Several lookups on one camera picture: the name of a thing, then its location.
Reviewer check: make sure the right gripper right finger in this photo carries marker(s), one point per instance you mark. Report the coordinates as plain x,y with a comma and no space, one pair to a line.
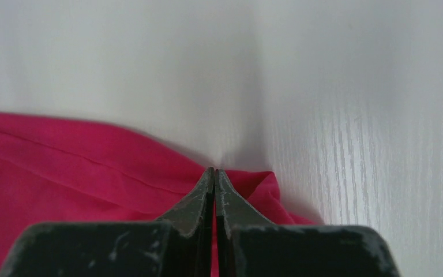
249,244

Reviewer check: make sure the crimson red t shirt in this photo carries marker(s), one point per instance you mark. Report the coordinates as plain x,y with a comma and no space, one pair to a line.
55,169

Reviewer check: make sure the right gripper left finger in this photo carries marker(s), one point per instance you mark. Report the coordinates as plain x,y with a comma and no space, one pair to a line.
177,243

